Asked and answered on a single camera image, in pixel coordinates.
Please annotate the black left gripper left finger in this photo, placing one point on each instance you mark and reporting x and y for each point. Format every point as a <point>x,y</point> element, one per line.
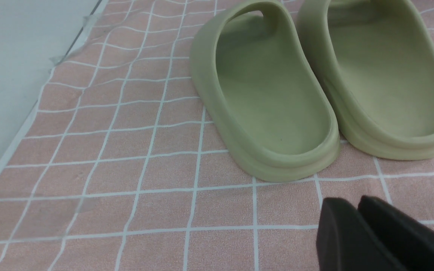
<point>345,242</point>

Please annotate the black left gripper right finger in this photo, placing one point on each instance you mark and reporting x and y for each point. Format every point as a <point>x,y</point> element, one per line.
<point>408,240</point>

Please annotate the right green slide slipper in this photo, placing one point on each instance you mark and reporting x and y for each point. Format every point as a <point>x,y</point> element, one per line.
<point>375,62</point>

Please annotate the pink checkered tablecloth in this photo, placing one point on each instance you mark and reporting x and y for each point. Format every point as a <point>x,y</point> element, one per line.
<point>124,170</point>

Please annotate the left green slide slipper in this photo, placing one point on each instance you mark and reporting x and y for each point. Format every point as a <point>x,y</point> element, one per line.
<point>250,71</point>

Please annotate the green slide slipper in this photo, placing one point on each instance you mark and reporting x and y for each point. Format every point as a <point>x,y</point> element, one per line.
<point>375,62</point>
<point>250,71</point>

